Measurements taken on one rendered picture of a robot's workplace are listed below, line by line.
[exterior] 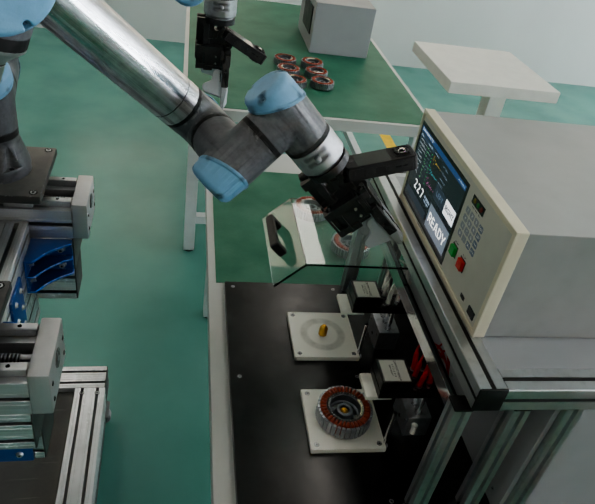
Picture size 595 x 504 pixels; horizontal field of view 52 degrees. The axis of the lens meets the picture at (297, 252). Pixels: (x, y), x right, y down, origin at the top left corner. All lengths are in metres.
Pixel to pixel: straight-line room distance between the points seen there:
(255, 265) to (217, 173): 0.82
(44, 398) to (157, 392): 1.26
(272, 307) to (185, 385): 0.90
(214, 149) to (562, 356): 0.63
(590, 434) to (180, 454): 1.37
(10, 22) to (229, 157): 0.33
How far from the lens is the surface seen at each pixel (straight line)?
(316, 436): 1.23
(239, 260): 1.66
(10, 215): 1.45
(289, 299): 1.52
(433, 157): 1.19
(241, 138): 0.85
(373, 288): 1.37
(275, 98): 0.84
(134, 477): 2.10
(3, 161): 1.40
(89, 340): 2.50
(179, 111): 0.92
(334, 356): 1.38
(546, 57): 6.64
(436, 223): 1.15
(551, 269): 0.98
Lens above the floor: 1.74
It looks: 35 degrees down
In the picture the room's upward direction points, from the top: 10 degrees clockwise
